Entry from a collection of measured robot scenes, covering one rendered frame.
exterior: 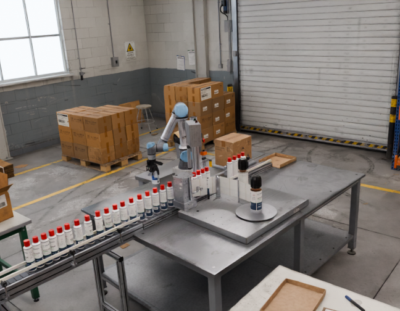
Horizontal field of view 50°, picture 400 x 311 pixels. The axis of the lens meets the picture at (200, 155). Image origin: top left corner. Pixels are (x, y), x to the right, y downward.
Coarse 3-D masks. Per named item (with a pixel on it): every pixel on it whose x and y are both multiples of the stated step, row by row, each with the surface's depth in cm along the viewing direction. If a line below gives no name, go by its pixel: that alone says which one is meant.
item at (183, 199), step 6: (174, 180) 328; (180, 180) 323; (186, 180) 325; (174, 186) 330; (180, 186) 325; (186, 186) 326; (180, 192) 326; (186, 192) 327; (180, 198) 328; (186, 198) 328; (192, 198) 336; (174, 204) 336; (180, 204) 330; (186, 204) 329; (192, 204) 334
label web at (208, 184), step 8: (192, 184) 341; (200, 184) 344; (208, 184) 344; (224, 184) 345; (232, 184) 339; (192, 192) 343; (200, 192) 346; (208, 192) 346; (224, 192) 347; (232, 192) 342; (240, 192) 336
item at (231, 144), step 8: (224, 136) 437; (232, 136) 435; (240, 136) 433; (248, 136) 432; (216, 144) 430; (224, 144) 422; (232, 144) 415; (240, 144) 424; (248, 144) 433; (216, 152) 433; (224, 152) 425; (232, 152) 418; (240, 152) 426; (248, 152) 436; (216, 160) 436; (224, 160) 428
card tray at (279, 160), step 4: (276, 152) 458; (268, 156) 450; (272, 156) 456; (276, 156) 457; (280, 156) 455; (284, 156) 452; (288, 156) 448; (292, 156) 445; (260, 160) 441; (264, 160) 446; (272, 160) 445; (276, 160) 444; (280, 160) 443; (284, 160) 443; (288, 160) 432; (292, 160) 437; (272, 164) 434; (276, 164) 433; (280, 164) 422; (284, 164) 427
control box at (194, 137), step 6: (186, 120) 359; (192, 120) 358; (186, 126) 356; (192, 126) 345; (198, 126) 346; (186, 132) 360; (192, 132) 346; (198, 132) 347; (186, 138) 364; (192, 138) 348; (198, 138) 349; (192, 144) 349; (198, 144) 350
